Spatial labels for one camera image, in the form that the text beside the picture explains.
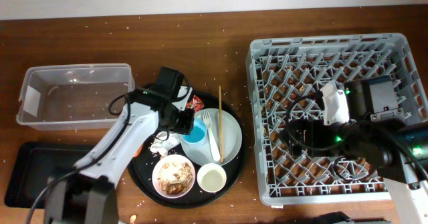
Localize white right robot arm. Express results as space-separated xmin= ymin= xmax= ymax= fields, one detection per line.
xmin=279 ymin=120 xmax=427 ymax=223

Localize clear plastic bin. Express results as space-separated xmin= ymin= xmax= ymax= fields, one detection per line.
xmin=16 ymin=64 xmax=135 ymax=130

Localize wooden chopstick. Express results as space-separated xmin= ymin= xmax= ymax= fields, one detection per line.
xmin=219 ymin=86 xmax=224 ymax=163

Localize white bowl with food scraps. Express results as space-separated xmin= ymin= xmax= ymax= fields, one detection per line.
xmin=151 ymin=154 xmax=196 ymax=199

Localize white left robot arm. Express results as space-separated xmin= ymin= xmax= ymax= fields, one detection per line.
xmin=43 ymin=94 xmax=195 ymax=223

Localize light blue cup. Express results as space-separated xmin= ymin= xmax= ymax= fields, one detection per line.
xmin=181 ymin=118 xmax=207 ymax=146

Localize small white cup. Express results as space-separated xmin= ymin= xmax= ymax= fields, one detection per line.
xmin=197 ymin=163 xmax=227 ymax=193

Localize black rectangular tray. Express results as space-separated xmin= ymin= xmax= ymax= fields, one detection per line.
xmin=4 ymin=142 xmax=93 ymax=208

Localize red snack wrapper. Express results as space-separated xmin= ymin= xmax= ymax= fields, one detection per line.
xmin=186 ymin=95 xmax=205 ymax=112

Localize crumpled white tissue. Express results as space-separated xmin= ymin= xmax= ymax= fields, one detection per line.
xmin=149 ymin=131 xmax=181 ymax=156

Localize grey plate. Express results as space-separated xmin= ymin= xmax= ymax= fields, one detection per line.
xmin=181 ymin=108 xmax=243 ymax=166

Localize round black tray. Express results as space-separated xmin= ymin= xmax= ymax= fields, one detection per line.
xmin=128 ymin=91 xmax=246 ymax=209

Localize grey dishwasher rack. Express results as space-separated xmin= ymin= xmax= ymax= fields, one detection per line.
xmin=246 ymin=33 xmax=427 ymax=207

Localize white plastic fork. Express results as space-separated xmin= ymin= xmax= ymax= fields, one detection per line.
xmin=201 ymin=111 xmax=221 ymax=161

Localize peanut on table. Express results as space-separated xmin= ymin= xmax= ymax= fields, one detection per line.
xmin=130 ymin=215 xmax=136 ymax=224

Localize orange carrot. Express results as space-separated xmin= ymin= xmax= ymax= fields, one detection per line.
xmin=133 ymin=144 xmax=143 ymax=158

